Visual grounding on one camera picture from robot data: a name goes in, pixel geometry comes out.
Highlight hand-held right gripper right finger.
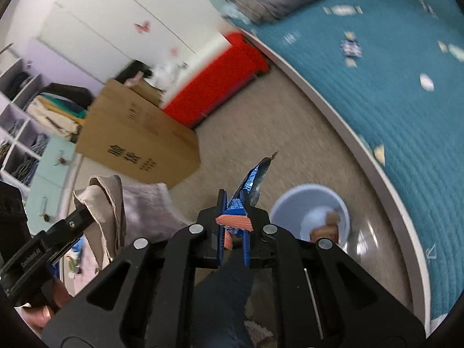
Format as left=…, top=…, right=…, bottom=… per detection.
left=241, top=190, right=426, bottom=348

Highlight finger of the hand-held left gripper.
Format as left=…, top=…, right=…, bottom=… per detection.
left=45, top=206, right=95, bottom=249

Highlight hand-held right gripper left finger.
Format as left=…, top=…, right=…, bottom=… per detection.
left=41, top=188, right=233, bottom=348

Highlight blue foil snack wrapper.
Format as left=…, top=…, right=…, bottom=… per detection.
left=215, top=151, right=280, bottom=251

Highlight pale blue plastic bin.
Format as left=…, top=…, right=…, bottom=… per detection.
left=270, top=184, right=351, bottom=254

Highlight person's left hand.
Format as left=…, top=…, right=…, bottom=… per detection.
left=14, top=281, right=75, bottom=338

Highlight beige cloth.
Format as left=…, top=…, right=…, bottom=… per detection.
left=73, top=175, right=126, bottom=272

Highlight mint green cabinet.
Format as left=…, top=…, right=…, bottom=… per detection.
left=28, top=137, right=78, bottom=233

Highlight pink checked cloth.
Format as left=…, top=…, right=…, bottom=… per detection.
left=119, top=182, right=193, bottom=249

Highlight brown snack packet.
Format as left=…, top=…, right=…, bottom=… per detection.
left=310, top=212, right=341, bottom=243

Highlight large cardboard box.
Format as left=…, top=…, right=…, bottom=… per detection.
left=75, top=79, right=201, bottom=190

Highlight pile of folded clothes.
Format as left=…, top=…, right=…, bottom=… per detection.
left=25, top=83, right=95, bottom=142

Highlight white cubby shelf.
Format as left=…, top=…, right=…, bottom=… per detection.
left=0, top=43, right=91, bottom=189

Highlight red storage box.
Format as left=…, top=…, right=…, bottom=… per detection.
left=161, top=32, right=271, bottom=129

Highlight small cardboard box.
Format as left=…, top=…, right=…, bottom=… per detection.
left=125, top=77, right=164, bottom=108

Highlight white plastic bag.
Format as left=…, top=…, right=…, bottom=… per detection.
left=150, top=60, right=189, bottom=92

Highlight bed with teal quilt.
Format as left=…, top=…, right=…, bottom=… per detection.
left=250, top=32, right=433, bottom=338

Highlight black bag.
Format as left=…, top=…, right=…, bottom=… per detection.
left=116, top=61, right=153, bottom=84

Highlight teal quilted blanket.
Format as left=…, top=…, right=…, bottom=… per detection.
left=212, top=0, right=464, bottom=330

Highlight white wardrobe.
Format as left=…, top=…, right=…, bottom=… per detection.
left=38, top=0, right=234, bottom=85

